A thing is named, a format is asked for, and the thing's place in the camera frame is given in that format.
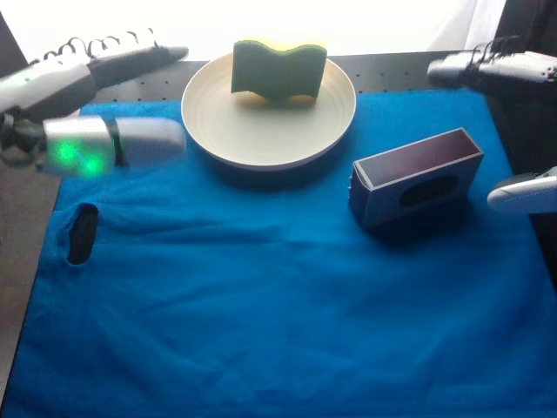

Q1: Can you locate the blue cloth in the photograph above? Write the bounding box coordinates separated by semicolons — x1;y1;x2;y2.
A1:
0;89;557;418

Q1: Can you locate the green and yellow sponge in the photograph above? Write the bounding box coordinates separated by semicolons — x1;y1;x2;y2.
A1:
230;37;328;105

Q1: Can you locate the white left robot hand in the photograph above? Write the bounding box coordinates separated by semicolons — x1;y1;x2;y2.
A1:
0;28;189;179

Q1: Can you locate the white round plate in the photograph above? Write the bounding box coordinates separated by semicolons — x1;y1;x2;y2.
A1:
180;51;358;172

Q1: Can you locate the purple rectangular block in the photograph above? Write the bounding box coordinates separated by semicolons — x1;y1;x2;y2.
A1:
349;127;485;231

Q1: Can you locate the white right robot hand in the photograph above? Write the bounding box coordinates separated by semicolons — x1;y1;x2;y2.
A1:
428;35;557;214

